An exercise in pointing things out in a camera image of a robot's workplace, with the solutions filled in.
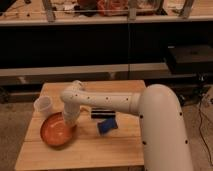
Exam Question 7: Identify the orange ceramic bowl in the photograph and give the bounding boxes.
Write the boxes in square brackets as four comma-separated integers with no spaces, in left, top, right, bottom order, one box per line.
[40,112,75,147]

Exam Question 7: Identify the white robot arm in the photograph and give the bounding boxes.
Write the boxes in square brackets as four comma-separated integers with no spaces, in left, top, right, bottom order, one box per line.
[60,81,194,171]

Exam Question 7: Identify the black rectangular block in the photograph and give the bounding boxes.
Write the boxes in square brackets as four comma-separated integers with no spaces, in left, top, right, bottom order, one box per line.
[91,109,116,119]

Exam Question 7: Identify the blue cloth piece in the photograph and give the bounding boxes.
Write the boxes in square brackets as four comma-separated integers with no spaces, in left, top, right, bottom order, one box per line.
[97,118,118,134]

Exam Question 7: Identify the white plastic cup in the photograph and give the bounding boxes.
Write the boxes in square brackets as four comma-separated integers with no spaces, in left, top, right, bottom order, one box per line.
[33,96,53,117]

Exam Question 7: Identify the long wooden shelf unit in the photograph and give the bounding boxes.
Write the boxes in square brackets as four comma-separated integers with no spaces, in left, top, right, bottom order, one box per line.
[0,0,213,76]

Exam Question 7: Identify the black box on shelf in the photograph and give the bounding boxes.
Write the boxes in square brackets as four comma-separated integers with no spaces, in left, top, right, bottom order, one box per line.
[165,45,213,74]

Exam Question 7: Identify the black cables on floor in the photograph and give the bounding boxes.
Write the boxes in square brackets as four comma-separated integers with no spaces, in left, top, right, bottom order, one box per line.
[197,99,213,151]

